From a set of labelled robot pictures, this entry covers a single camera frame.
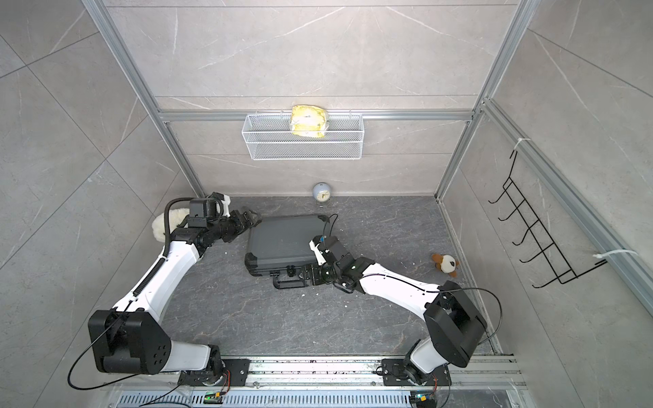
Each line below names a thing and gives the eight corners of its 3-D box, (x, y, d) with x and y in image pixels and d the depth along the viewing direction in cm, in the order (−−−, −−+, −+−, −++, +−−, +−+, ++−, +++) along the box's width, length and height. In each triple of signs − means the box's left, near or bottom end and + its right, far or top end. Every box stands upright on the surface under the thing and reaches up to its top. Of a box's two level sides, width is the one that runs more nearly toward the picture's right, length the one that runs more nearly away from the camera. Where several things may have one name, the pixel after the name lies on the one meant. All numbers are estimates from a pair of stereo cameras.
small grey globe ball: (314, 204, 120) (313, 191, 113) (314, 195, 124) (313, 182, 117) (330, 204, 120) (330, 191, 113) (330, 195, 124) (330, 182, 117)
